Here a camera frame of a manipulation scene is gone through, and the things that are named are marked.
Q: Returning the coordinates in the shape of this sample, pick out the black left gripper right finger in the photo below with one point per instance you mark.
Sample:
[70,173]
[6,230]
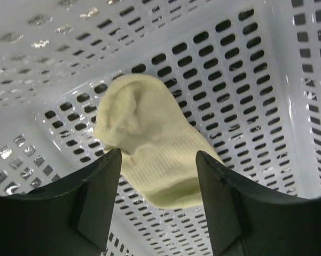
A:
[246,218]

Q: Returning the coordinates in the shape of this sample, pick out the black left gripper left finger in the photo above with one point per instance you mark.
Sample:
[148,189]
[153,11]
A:
[71,216]

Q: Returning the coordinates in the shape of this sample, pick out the cream sock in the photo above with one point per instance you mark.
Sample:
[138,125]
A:
[139,116]

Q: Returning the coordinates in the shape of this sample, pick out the white perforated plastic basket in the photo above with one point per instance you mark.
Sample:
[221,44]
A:
[245,74]

